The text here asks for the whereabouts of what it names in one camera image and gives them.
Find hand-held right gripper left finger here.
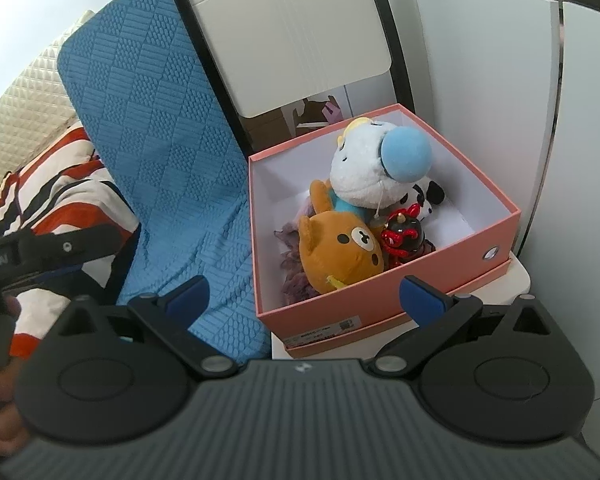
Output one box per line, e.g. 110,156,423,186
55,276,240,380

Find orange-brown bear plush toy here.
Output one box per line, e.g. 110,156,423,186
297,179,385,295

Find brown cardboard box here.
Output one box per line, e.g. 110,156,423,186
245,94,353,156

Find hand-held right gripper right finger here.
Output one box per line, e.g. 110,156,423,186
369,275,556,380

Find person's left hand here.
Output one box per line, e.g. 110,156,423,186
0,295,31,441

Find red devil figurine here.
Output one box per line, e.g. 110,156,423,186
380,208,437,268

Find white cardboard panel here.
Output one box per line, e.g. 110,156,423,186
175,0,393,118

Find white and blue plush toy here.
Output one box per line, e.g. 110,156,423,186
327,117,433,221

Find pink cardboard box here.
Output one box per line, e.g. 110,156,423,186
247,102,522,345

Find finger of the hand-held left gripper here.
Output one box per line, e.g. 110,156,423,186
17,224,123,273

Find panda plush toy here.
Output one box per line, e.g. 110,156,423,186
395,182,448,223

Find blue quilted mat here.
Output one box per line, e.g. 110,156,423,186
57,0,273,363

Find cream quilted headboard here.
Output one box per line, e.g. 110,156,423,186
0,10,96,181

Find clear purple butterfly wings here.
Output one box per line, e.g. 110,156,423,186
272,195,321,303

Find striped orange black blanket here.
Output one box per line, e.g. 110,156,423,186
0,125,143,358

